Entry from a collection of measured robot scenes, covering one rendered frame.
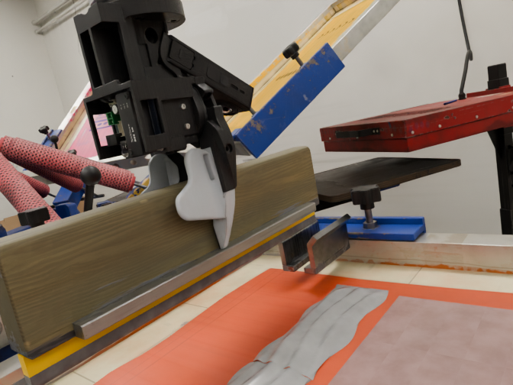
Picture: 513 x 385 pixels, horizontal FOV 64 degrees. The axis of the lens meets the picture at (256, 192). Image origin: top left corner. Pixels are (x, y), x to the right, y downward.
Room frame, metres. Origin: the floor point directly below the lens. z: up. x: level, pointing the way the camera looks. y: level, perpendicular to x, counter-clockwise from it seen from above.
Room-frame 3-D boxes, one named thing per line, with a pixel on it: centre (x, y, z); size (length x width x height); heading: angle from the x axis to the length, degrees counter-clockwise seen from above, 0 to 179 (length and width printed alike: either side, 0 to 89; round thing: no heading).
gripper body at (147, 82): (0.36, 0.07, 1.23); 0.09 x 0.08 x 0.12; 139
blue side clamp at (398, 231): (0.63, -0.09, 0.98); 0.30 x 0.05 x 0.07; 49
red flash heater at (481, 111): (1.41, -0.64, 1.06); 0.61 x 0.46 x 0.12; 109
